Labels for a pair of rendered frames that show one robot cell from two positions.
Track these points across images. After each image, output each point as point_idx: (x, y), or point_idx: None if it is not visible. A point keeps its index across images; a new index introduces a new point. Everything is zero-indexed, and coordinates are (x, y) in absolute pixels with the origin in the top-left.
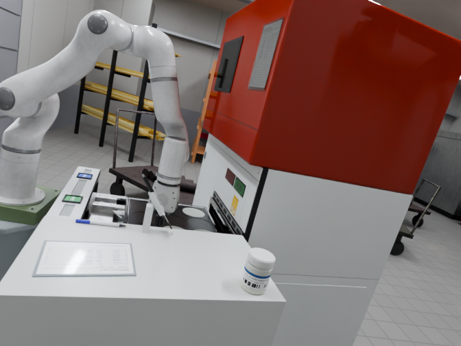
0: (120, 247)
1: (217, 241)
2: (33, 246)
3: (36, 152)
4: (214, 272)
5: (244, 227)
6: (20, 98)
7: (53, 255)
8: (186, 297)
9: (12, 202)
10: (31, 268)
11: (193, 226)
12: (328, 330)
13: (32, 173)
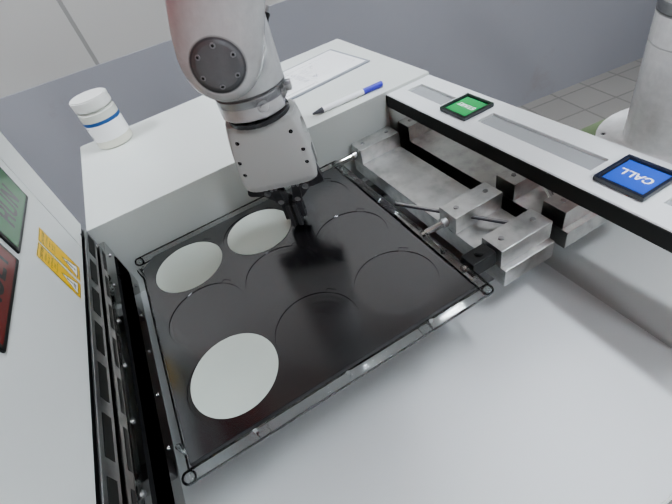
0: (289, 93)
1: (152, 180)
2: (370, 55)
3: (666, 13)
4: (164, 131)
5: (72, 217)
6: None
7: (338, 59)
8: (195, 98)
9: (605, 121)
10: (340, 51)
11: (222, 284)
12: None
13: (644, 77)
